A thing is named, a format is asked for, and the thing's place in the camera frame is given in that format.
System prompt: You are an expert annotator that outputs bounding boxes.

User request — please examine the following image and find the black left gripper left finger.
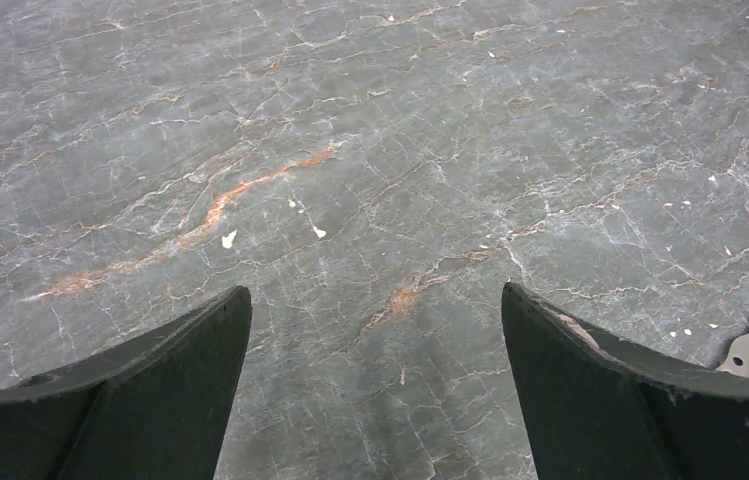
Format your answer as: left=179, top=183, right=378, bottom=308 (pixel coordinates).
left=0, top=286, right=252, bottom=479

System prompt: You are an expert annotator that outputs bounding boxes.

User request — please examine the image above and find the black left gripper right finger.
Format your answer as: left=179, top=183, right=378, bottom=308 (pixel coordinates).
left=501, top=283, right=749, bottom=479

